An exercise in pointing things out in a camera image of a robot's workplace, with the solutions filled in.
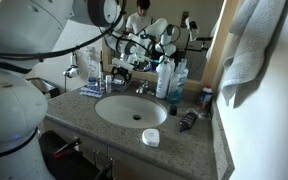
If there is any chrome faucet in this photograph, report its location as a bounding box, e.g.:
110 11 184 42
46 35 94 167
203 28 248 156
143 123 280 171
136 80 149 94

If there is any wood framed mirror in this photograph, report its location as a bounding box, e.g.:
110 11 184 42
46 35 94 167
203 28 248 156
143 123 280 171
101 0 242 93

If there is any grey hanging towel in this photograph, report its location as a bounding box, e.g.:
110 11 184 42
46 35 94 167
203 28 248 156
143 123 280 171
213 0 287 106

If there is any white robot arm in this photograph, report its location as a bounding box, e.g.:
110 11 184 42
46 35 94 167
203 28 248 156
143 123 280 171
0 0 126 180

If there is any black lying bottle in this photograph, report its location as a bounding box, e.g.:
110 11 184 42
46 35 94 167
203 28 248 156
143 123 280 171
179 113 197 132

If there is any blue mouthwash bottle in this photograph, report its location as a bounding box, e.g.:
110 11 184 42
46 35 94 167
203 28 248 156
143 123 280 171
167 59 188 104

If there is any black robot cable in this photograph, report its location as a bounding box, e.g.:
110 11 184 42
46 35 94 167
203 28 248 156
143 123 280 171
0 0 128 75

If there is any white oval sink basin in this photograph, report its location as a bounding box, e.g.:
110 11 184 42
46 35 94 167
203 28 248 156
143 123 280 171
95 95 167 128

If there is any red capped white bottle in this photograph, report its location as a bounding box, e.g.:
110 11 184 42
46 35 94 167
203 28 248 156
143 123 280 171
197 85 212 109

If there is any white spray bottle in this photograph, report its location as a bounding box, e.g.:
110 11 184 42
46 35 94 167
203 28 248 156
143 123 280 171
156 61 171 99

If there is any white round soap box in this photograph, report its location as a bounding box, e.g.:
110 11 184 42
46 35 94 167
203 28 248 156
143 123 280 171
142 129 160 147

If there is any wire basket of toiletries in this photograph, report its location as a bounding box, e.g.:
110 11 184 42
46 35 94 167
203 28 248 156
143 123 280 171
111 66 132 92

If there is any small black cap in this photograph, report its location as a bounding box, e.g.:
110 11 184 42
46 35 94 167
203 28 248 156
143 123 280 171
169 105 178 116

